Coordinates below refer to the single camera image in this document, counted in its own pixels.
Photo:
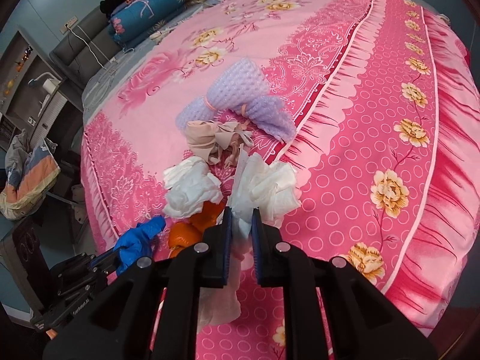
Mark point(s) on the white desk lamp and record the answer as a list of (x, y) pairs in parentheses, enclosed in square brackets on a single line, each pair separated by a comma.
[(47, 81)]

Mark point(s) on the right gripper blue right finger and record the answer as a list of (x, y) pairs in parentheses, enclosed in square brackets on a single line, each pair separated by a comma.
[(257, 244)]

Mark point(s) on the grey striped bed mattress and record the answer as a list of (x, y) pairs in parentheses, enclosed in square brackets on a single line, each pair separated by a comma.
[(117, 71)]

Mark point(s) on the beige cloth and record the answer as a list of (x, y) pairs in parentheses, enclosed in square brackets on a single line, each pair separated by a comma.
[(217, 142)]

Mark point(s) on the wall power socket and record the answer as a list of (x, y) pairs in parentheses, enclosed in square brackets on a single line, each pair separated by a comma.
[(69, 24)]

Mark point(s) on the grey upholstered headboard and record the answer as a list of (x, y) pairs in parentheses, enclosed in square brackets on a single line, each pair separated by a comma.
[(85, 49)]

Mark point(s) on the white tissue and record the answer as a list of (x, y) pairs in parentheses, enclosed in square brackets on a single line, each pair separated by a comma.
[(189, 184), (272, 189)]

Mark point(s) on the pink floral quilt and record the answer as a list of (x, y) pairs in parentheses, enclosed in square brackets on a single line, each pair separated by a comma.
[(386, 151)]

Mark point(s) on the purple foam net bundle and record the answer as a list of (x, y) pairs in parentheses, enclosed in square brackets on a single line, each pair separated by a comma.
[(239, 85), (269, 114)]

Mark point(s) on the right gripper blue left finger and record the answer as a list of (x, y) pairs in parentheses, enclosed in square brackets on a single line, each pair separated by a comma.
[(225, 243)]

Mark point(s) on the blue floral folded quilt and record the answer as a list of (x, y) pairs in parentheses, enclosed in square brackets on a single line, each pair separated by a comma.
[(135, 18)]

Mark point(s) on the orange grey blanket on chair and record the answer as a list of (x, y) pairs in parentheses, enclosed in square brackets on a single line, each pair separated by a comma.
[(31, 172)]

